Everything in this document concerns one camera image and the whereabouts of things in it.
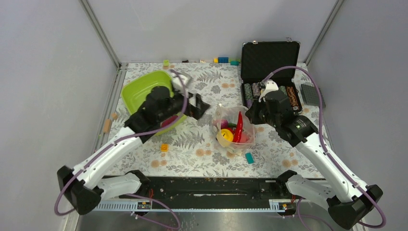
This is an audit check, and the purple toy onion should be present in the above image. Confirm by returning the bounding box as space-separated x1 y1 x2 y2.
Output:
220 119 229 129

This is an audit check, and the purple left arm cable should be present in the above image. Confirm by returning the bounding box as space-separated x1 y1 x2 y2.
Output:
54 69 189 231

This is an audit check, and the maroon toy sweet potato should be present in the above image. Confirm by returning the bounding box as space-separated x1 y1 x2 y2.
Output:
161 115 178 128

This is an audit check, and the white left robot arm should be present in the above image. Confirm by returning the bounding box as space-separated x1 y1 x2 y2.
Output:
54 86 210 216

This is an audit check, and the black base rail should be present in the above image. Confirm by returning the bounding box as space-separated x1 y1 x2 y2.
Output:
135 177 299 210

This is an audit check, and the black poker chip case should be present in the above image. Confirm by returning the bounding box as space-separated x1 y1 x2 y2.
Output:
241 41 303 114

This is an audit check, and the green plastic tub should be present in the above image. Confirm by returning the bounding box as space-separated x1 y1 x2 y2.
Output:
118 71 188 139

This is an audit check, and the blue yellow block row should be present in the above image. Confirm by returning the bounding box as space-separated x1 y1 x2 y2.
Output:
213 57 240 66

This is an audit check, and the yellow toy pear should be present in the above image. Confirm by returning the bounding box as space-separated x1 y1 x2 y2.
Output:
220 128 234 142

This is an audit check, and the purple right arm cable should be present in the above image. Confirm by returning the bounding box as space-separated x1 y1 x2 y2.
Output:
262 66 387 231

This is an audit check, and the red toy chili pepper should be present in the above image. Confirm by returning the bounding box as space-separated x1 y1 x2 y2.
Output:
232 111 243 143

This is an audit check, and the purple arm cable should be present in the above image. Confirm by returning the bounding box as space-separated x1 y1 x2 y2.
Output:
54 69 189 231
262 66 387 231

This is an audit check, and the orange toy block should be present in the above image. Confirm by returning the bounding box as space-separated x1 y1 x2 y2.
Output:
161 143 169 152

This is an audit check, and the floral table mat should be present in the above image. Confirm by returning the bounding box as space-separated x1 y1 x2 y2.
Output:
108 63 322 179

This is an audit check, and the grey building baseplate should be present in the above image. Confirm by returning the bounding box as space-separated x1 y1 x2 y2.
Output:
300 84 326 108

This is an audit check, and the teal toy block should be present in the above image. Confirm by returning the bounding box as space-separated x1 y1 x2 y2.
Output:
245 153 255 164

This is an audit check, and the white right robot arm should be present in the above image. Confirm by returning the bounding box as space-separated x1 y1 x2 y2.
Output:
245 90 383 230

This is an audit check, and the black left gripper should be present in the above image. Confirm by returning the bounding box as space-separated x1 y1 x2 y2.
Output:
159 86 211 123

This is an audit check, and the clear zip top bag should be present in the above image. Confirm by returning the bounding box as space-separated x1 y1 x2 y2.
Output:
212 104 255 155

